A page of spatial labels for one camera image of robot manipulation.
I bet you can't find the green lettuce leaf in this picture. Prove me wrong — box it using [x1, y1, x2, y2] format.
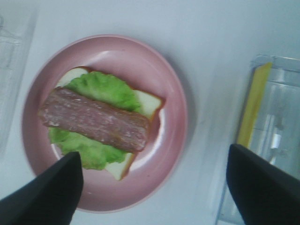
[48, 72, 141, 170]

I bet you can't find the pink round plate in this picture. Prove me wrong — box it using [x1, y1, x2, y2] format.
[22, 35, 188, 213]

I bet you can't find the clear right plastic tray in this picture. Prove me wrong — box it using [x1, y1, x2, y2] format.
[216, 54, 300, 225]

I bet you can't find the yellow cheese slice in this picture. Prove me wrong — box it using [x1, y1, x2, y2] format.
[237, 62, 272, 148]

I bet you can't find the clear left plastic tray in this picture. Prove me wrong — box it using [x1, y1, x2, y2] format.
[0, 12, 38, 160]

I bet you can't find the clear plastic tray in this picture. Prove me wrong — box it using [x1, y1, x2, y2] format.
[0, 12, 38, 160]
[216, 54, 300, 225]

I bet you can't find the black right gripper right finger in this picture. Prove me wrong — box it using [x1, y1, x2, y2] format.
[226, 144, 300, 225]

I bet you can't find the white bread slice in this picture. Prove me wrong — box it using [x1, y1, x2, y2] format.
[56, 67, 163, 180]

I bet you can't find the red bacon strip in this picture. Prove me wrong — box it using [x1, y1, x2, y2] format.
[38, 87, 150, 152]

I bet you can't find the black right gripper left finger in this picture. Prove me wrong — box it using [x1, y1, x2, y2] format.
[0, 152, 83, 225]

